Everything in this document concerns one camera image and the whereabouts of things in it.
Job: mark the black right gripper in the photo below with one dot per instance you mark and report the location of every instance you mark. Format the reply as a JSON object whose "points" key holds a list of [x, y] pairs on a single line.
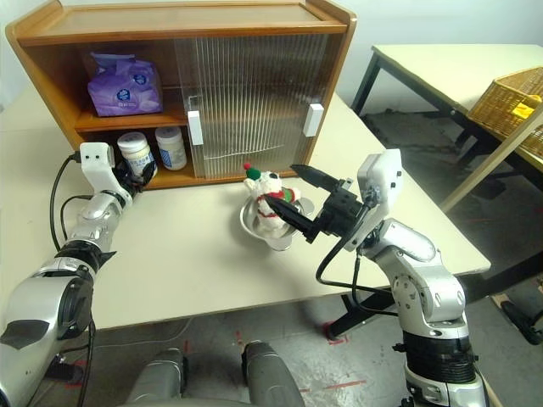
{"points": [[341, 212]]}

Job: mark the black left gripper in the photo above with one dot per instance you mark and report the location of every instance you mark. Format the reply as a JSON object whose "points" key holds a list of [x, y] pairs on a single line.
{"points": [[133, 185]]}

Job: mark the white bottle with blue label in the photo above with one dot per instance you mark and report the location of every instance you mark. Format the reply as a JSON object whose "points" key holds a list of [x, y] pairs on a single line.
{"points": [[171, 146], [136, 146]]}

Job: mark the white plush toy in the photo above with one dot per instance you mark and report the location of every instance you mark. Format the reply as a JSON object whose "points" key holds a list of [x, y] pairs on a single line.
{"points": [[271, 182]]}

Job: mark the purple tissue pack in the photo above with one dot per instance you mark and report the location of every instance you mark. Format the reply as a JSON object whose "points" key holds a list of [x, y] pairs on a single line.
{"points": [[123, 89]]}

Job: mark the ribbed glass sliding door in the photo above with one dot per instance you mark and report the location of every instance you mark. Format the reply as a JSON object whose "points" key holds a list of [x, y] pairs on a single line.
{"points": [[322, 63], [181, 76]]}

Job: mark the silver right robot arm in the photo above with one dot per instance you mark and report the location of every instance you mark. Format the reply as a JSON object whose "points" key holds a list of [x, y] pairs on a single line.
{"points": [[424, 288]]}

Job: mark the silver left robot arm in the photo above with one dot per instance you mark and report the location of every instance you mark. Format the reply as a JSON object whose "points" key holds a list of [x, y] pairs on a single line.
{"points": [[34, 305]]}

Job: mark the wooden cabinet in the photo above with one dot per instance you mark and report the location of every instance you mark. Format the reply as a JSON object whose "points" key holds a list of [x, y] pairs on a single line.
{"points": [[42, 63]]}

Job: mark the metal bowl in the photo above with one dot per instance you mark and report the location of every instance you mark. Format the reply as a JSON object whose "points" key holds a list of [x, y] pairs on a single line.
{"points": [[250, 220]]}

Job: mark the beige table with black legs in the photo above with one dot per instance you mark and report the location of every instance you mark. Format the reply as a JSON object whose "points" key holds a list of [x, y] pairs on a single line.
{"points": [[424, 68]]}

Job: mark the grey rounded right robot leg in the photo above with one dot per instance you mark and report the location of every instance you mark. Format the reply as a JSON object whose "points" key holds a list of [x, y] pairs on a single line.
{"points": [[269, 377]]}

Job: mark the grey rounded robot leg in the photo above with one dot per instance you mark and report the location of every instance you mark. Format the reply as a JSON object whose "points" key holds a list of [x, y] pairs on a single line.
{"points": [[163, 377], [269, 377]]}

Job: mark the red floor tape square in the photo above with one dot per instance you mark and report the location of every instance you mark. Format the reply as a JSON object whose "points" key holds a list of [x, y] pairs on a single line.
{"points": [[80, 364]]}

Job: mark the grey rounded left robot leg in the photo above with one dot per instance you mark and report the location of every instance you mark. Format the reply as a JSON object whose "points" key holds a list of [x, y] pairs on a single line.
{"points": [[163, 377]]}

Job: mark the yellow wicker basket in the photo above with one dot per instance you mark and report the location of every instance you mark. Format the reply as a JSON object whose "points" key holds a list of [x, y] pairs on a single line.
{"points": [[492, 106]]}

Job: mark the wooden stick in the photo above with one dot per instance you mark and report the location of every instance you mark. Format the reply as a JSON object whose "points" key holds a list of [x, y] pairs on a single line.
{"points": [[496, 394]]}

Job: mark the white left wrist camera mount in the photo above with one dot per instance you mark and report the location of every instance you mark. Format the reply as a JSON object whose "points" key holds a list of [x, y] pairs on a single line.
{"points": [[95, 157]]}

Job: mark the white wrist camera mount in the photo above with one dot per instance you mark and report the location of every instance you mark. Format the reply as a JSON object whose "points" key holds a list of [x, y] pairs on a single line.
{"points": [[95, 157], [386, 169]]}

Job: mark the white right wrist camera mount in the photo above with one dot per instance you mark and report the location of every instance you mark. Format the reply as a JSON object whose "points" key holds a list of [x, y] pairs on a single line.
{"points": [[386, 169]]}

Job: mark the black table leg frame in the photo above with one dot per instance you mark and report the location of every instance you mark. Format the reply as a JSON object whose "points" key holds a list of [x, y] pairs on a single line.
{"points": [[360, 313], [63, 372]]}

